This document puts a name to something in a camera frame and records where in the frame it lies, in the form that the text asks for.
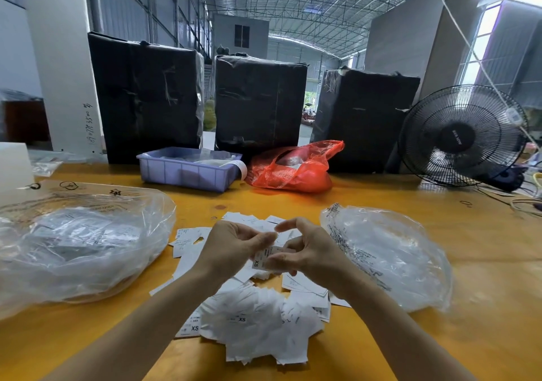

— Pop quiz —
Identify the white foam box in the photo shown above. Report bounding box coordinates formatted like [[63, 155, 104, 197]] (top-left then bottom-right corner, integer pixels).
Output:
[[0, 143, 35, 206]]

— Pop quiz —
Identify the clear plastic bag black print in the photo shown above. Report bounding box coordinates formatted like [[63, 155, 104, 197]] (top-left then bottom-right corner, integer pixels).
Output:
[[320, 204, 454, 313]]

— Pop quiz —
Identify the person's right forearm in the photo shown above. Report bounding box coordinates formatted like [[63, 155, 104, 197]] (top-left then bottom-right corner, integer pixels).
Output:
[[339, 277, 477, 381]]

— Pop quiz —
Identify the black table fan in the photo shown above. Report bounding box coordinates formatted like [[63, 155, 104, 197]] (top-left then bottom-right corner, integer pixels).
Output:
[[399, 84, 528, 191]]

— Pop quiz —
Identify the large black wrapped bale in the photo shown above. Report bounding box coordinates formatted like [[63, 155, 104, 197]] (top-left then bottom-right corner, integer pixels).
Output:
[[213, 55, 309, 159], [87, 32, 206, 166], [311, 67, 422, 175]]

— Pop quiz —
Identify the pile of white labels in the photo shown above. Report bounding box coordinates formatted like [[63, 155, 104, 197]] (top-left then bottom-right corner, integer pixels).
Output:
[[150, 212, 352, 366]]

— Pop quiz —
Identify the red plastic bag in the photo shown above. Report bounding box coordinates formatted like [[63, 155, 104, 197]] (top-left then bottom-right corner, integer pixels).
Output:
[[246, 139, 346, 195]]

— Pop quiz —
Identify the person's left forearm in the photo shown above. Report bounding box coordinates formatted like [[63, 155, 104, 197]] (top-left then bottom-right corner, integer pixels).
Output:
[[46, 265, 217, 381]]

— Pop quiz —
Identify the bundle of cables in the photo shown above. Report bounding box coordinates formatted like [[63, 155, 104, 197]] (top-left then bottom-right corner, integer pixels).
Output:
[[478, 173, 542, 218]]

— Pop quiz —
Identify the brown wooden cabinet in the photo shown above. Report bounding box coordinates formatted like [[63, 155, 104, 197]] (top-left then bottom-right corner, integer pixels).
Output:
[[0, 99, 50, 146]]

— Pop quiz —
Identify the white pillar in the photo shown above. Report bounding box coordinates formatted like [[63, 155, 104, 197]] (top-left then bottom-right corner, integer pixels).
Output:
[[19, 0, 104, 157]]

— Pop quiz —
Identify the white paper label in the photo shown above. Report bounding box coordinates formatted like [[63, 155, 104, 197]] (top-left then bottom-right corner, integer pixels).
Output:
[[252, 243, 289, 273]]

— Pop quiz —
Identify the grey cabin with window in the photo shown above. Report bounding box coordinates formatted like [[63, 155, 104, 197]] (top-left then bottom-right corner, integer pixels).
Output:
[[212, 14, 270, 60]]

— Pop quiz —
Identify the large clear bag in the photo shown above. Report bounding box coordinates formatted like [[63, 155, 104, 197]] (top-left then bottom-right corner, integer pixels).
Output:
[[0, 182, 177, 320]]

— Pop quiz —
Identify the blue plastic bin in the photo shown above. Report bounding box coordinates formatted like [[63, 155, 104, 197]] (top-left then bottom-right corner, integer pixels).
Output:
[[136, 147, 248, 193]]

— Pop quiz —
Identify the person's right hand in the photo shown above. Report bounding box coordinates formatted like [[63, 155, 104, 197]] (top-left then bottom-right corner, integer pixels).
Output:
[[265, 216, 365, 296]]

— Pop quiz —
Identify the person's left hand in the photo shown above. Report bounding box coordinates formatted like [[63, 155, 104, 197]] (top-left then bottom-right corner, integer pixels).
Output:
[[193, 219, 279, 286]]

